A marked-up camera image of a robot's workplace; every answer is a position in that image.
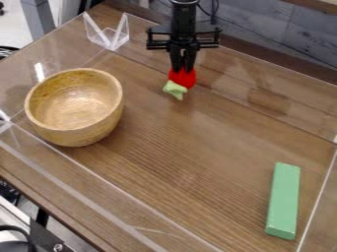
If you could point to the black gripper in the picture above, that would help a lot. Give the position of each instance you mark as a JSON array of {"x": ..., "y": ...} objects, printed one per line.
[{"x": 161, "y": 37}]

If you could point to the red plush fruit green stem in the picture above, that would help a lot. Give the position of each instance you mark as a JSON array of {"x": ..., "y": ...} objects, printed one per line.
[{"x": 179, "y": 82}]

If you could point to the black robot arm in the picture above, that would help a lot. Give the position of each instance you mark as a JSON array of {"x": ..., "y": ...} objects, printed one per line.
[{"x": 183, "y": 20}]

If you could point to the wooden bowl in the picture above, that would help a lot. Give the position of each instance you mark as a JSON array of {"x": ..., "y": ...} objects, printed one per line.
[{"x": 75, "y": 106}]

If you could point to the green rectangular block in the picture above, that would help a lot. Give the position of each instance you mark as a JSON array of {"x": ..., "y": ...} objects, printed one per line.
[{"x": 281, "y": 221}]

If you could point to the black device bottom left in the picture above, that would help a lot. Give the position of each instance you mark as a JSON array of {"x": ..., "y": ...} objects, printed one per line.
[{"x": 27, "y": 245}]

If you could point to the clear acrylic tray enclosure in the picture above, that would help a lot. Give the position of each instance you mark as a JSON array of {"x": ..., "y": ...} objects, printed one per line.
[{"x": 178, "y": 181}]

